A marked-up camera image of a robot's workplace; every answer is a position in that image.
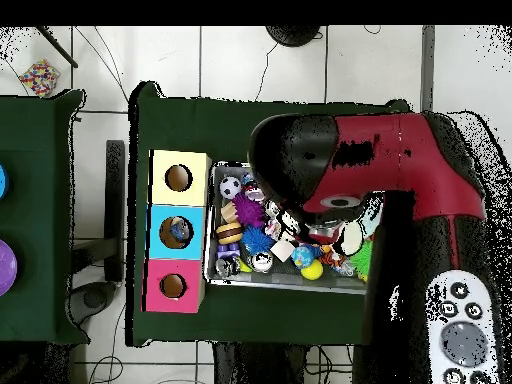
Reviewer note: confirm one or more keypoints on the purple round disc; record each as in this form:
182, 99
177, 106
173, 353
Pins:
5, 268

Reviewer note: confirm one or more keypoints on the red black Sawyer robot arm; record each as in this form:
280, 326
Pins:
384, 152

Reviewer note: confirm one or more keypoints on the brown wooden yo-yo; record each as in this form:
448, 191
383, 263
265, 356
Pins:
230, 233

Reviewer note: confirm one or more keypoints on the black upright panel stand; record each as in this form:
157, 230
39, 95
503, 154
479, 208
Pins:
115, 208

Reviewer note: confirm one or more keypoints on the small soccer ball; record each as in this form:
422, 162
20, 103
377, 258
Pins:
230, 187

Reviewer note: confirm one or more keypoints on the dark green table cloth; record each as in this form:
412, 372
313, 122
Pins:
192, 128

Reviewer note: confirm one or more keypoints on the blue round disc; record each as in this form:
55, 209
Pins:
2, 182

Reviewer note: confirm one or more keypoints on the green spiky rubber ball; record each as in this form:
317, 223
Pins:
364, 260

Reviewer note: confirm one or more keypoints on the multicoloured speckled toy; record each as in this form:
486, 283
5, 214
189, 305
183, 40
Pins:
38, 78

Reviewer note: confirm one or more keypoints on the shallow clear mesh bin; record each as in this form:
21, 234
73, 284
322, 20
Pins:
210, 264

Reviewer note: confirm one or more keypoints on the wooden box with three holes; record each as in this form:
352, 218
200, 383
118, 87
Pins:
157, 232

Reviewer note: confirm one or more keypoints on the blue spiky ball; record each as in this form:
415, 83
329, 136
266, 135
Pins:
256, 238

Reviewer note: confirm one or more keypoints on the purple spiky ball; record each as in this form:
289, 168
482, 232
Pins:
248, 210

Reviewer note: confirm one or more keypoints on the black white striped toy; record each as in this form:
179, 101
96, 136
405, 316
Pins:
227, 267

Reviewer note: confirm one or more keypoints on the blue yellow rubber ball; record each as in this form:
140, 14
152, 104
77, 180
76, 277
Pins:
304, 256

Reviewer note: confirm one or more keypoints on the clear blue packet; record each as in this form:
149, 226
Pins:
178, 232

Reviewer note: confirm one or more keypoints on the black round floor base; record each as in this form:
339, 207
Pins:
292, 34

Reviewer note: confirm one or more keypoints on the dark green side table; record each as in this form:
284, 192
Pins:
40, 200

